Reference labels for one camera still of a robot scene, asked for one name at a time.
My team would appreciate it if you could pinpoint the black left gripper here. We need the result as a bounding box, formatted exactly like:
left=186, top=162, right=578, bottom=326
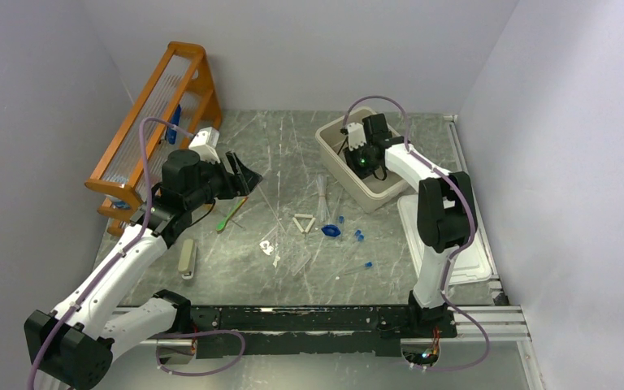
left=185, top=150, right=262, bottom=210

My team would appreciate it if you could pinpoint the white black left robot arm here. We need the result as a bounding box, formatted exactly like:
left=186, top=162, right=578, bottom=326
left=24, top=149, right=262, bottom=389

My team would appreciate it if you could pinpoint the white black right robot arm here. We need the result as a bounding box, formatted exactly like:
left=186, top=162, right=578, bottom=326
left=340, top=114, right=477, bottom=336

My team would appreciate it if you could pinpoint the green plastic spatula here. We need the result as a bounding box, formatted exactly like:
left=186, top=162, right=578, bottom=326
left=215, top=197, right=249, bottom=233

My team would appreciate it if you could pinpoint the clear glass tube bundle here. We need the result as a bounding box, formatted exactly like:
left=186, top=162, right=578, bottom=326
left=315, top=174, right=330, bottom=223

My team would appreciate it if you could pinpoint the blue plastic hexagon cap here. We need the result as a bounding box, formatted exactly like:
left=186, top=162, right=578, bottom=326
left=321, top=224, right=341, bottom=237

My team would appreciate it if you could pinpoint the white clay triangle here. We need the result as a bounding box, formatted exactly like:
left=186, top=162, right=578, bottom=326
left=292, top=214, right=316, bottom=234

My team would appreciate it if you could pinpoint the beige stapler-like case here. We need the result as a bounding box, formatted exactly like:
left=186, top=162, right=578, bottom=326
left=177, top=239, right=197, bottom=280

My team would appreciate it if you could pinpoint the blue capped clear tube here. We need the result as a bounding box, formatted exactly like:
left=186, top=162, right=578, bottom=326
left=340, top=262, right=373, bottom=275

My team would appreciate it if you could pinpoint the orange wooden test tube rack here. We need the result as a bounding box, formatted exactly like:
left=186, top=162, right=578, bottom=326
left=84, top=41, right=223, bottom=236

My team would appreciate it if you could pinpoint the white plastic bin lid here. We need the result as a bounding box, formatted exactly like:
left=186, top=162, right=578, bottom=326
left=397, top=194, right=492, bottom=285

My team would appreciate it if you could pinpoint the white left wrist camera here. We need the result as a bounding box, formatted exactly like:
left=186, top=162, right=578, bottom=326
left=188, top=127, right=220, bottom=164

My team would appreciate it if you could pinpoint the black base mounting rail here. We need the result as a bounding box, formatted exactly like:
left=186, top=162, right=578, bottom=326
left=167, top=304, right=457, bottom=359

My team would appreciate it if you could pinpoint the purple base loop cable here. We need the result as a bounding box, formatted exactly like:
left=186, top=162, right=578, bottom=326
left=153, top=330, right=247, bottom=377

